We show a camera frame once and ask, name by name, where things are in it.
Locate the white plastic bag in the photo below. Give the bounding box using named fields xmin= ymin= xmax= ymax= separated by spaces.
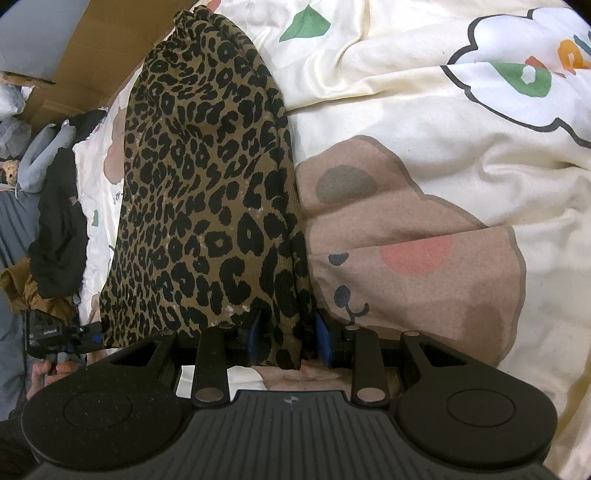
xmin=0 ymin=83 xmax=26 ymax=116

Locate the black garment pile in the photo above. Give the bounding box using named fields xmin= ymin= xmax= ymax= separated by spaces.
xmin=28 ymin=108 xmax=109 ymax=298

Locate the beige patterned small toy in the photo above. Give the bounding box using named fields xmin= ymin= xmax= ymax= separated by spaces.
xmin=0 ymin=158 xmax=23 ymax=191

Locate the crumpled clear plastic bag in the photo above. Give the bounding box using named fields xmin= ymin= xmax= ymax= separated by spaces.
xmin=0 ymin=115 xmax=32 ymax=158

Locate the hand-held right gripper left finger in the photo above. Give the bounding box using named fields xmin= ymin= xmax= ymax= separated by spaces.
xmin=92 ymin=308 xmax=266 ymax=408

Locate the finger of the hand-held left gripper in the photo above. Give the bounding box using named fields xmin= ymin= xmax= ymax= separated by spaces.
xmin=69 ymin=322 xmax=105 ymax=354

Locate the leopard print skirt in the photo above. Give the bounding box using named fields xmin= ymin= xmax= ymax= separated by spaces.
xmin=99 ymin=7 xmax=319 ymax=370

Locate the brown cardboard sheet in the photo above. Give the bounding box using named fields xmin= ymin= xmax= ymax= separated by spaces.
xmin=21 ymin=0 xmax=183 ymax=132

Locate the brown cloth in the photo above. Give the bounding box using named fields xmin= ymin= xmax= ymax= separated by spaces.
xmin=0 ymin=270 xmax=77 ymax=319

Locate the cream printed blanket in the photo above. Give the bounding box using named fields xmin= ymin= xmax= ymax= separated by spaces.
xmin=71 ymin=0 xmax=591 ymax=476

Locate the grey blue plush toy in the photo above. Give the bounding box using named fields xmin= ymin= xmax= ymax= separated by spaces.
xmin=16 ymin=121 xmax=77 ymax=192

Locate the person's left hand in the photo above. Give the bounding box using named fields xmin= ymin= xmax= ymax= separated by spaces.
xmin=25 ymin=355 xmax=90 ymax=402

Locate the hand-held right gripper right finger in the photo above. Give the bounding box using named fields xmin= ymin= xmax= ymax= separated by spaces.
xmin=314 ymin=310 xmax=499 ymax=408

